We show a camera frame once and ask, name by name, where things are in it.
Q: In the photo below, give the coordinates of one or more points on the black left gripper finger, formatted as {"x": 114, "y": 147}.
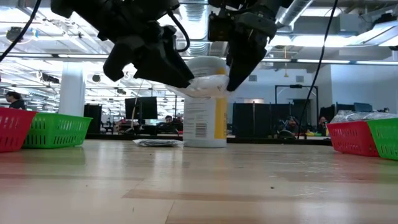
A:
{"x": 161, "y": 73}
{"x": 172, "y": 49}

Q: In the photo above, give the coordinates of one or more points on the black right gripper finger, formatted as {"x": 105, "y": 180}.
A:
{"x": 245, "y": 59}

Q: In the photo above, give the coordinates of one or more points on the black computer monitor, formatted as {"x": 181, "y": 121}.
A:
{"x": 141, "y": 109}

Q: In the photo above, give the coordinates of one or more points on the person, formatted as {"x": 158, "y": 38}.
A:
{"x": 16, "y": 101}
{"x": 169, "y": 119}
{"x": 292, "y": 124}
{"x": 322, "y": 124}

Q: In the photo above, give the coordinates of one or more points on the black partition panels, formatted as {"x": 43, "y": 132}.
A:
{"x": 264, "y": 118}

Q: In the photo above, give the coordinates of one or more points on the white canister with yellow label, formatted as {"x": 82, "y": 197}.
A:
{"x": 202, "y": 121}

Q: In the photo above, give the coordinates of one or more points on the flat clear bag dark disc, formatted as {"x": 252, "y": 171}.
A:
{"x": 158, "y": 143}

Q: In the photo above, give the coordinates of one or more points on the black cabinet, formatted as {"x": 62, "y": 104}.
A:
{"x": 92, "y": 118}

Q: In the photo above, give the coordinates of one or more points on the white building column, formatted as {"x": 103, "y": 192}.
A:
{"x": 71, "y": 90}

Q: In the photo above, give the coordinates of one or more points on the green plastic basket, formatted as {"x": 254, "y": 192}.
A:
{"x": 59, "y": 129}
{"x": 385, "y": 138}

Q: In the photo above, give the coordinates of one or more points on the dark background monitor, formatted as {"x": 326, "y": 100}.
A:
{"x": 363, "y": 107}

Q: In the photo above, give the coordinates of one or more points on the red plastic basket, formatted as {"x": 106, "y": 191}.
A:
{"x": 15, "y": 130}
{"x": 349, "y": 138}

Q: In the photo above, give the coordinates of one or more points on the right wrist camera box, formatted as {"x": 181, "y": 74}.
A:
{"x": 219, "y": 28}

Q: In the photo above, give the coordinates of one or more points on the silver air duct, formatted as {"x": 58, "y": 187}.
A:
{"x": 196, "y": 15}

